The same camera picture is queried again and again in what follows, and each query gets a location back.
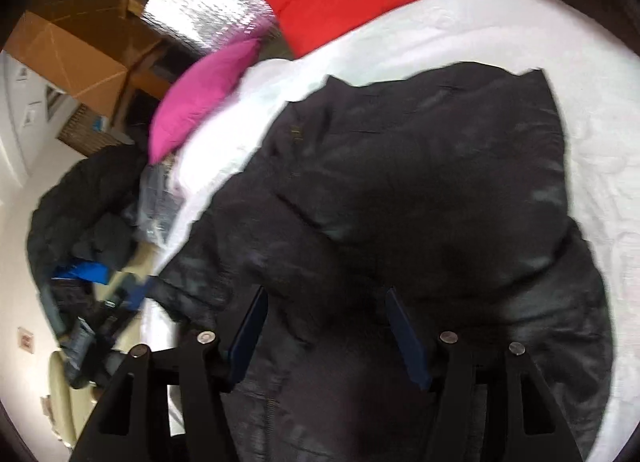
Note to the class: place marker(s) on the magenta pillow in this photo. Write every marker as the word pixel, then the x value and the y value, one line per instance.
pixel 200 96

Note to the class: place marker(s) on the pile of dark clothes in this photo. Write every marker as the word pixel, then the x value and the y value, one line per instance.
pixel 90 202

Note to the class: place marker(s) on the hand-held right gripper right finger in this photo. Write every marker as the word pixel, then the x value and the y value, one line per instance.
pixel 406 337

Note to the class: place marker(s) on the wicker basket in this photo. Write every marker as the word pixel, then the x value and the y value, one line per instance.
pixel 85 129

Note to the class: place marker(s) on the brown cardboard box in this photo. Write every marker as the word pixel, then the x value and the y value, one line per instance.
pixel 75 51

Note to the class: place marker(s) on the blue cloth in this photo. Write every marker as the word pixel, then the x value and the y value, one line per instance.
pixel 82 273

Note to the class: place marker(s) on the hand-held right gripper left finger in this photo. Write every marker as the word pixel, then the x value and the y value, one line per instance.
pixel 248 337

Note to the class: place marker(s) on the white textured bedspread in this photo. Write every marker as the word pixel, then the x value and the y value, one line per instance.
pixel 500 26

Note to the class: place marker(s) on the silver foil sheet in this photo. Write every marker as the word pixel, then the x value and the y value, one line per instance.
pixel 200 6

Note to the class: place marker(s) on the black puffer jacket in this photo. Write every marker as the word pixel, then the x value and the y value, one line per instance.
pixel 400 166

